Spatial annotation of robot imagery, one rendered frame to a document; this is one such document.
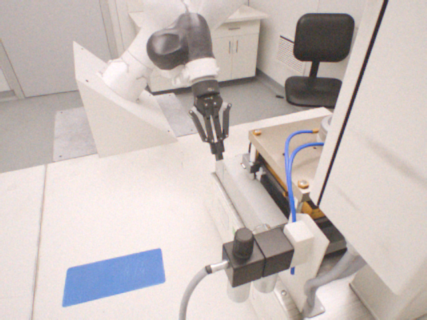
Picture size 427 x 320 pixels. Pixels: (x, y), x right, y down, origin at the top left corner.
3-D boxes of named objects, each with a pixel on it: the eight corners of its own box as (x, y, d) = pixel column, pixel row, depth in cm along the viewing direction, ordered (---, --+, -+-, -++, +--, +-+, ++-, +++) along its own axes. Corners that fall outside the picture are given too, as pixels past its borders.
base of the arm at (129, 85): (97, 63, 119) (117, 35, 115) (136, 91, 129) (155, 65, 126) (94, 79, 101) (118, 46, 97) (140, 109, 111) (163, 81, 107)
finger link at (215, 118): (207, 104, 84) (212, 103, 84) (216, 142, 84) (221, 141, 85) (211, 101, 80) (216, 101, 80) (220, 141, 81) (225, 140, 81)
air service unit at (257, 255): (301, 289, 45) (324, 225, 36) (211, 321, 41) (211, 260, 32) (283, 259, 49) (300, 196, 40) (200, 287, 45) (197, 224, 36)
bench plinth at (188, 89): (251, 82, 346) (251, 74, 340) (152, 99, 313) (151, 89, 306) (233, 68, 382) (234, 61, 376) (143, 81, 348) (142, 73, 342)
